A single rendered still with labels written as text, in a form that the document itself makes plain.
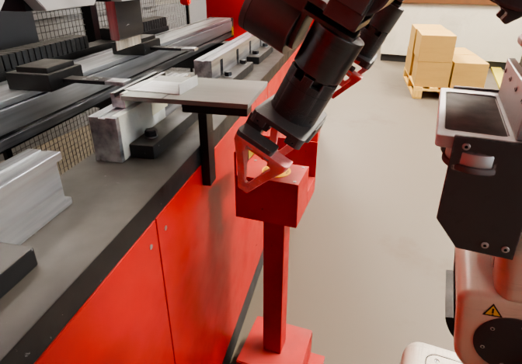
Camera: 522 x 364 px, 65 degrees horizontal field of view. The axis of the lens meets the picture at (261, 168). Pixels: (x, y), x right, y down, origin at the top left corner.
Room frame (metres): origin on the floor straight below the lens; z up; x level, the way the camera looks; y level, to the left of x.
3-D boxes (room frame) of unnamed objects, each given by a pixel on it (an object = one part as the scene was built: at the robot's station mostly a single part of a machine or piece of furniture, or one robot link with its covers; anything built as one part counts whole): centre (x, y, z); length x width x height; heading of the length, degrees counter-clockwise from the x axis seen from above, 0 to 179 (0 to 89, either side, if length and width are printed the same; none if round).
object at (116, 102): (0.91, 0.27, 0.99); 0.20 x 0.03 x 0.03; 167
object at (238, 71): (1.46, 0.09, 0.89); 0.30 x 0.05 x 0.03; 167
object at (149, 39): (1.35, 0.33, 1.01); 0.26 x 0.12 x 0.05; 77
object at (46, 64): (0.93, 0.43, 1.01); 0.26 x 0.12 x 0.05; 77
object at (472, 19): (6.87, -3.06, 0.45); 2.29 x 1.85 x 0.89; 157
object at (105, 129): (0.94, 0.27, 0.92); 0.39 x 0.06 x 0.10; 167
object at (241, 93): (0.85, 0.13, 1.00); 0.26 x 0.18 x 0.01; 77
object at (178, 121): (0.91, 0.21, 0.89); 0.30 x 0.05 x 0.03; 167
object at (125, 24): (0.89, 0.28, 1.13); 0.10 x 0.02 x 0.10; 167
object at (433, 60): (4.64, -2.05, 0.32); 1.09 x 0.78 x 0.64; 163
